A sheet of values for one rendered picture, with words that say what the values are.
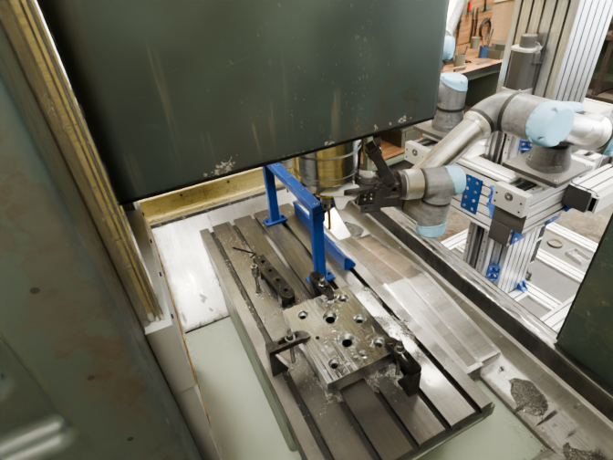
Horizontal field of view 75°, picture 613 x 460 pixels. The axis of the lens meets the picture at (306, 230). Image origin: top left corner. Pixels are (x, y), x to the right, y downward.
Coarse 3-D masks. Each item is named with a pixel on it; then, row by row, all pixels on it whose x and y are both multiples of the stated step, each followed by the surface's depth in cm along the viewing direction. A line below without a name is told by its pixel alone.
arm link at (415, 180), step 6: (408, 174) 97; (414, 174) 97; (420, 174) 97; (408, 180) 97; (414, 180) 97; (420, 180) 97; (408, 186) 97; (414, 186) 97; (420, 186) 97; (408, 192) 98; (414, 192) 98; (420, 192) 98; (408, 198) 99; (414, 198) 100
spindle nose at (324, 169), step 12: (348, 144) 84; (360, 144) 89; (300, 156) 87; (312, 156) 85; (324, 156) 84; (336, 156) 84; (348, 156) 86; (360, 156) 90; (300, 168) 89; (312, 168) 87; (324, 168) 86; (336, 168) 86; (348, 168) 88; (300, 180) 91; (312, 180) 88; (324, 180) 88; (336, 180) 88; (348, 180) 90
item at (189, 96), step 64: (64, 0) 49; (128, 0) 52; (192, 0) 55; (256, 0) 58; (320, 0) 62; (384, 0) 67; (448, 0) 73; (128, 64) 55; (192, 64) 59; (256, 64) 63; (320, 64) 68; (384, 64) 73; (128, 128) 59; (192, 128) 64; (256, 128) 68; (320, 128) 74; (384, 128) 81; (128, 192) 64
